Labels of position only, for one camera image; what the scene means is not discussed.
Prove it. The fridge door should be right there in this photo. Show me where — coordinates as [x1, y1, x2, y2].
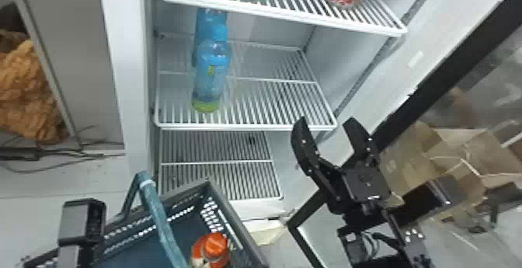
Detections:
[285, 0, 522, 268]

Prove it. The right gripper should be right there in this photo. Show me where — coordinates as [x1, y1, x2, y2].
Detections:
[290, 116, 393, 222]

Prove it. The cardboard box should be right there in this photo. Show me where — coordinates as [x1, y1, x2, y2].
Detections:
[378, 120, 522, 221]

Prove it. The orange bottle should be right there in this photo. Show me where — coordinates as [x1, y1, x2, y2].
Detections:
[189, 231, 231, 268]

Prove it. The blue bottle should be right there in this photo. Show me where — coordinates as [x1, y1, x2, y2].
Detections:
[194, 0, 228, 42]
[190, 37, 232, 114]

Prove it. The orange crumpled sheet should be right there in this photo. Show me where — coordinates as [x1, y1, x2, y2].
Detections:
[0, 29, 69, 144]

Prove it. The black cable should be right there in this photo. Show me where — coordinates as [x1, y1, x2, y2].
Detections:
[0, 137, 125, 174]

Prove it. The blue basket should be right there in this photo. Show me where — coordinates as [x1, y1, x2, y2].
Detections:
[22, 170, 271, 268]

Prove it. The white fridge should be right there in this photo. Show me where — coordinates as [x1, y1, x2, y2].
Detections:
[97, 0, 450, 224]

